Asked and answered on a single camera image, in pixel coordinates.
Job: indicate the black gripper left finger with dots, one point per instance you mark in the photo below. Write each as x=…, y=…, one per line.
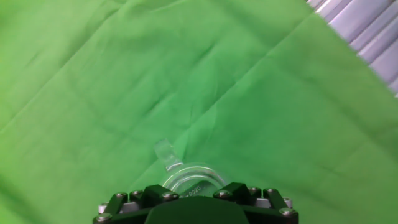
x=124, y=202

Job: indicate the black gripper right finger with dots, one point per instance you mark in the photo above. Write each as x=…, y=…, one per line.
x=267, y=202

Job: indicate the green cloth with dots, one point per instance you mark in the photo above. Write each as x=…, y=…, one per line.
x=93, y=93

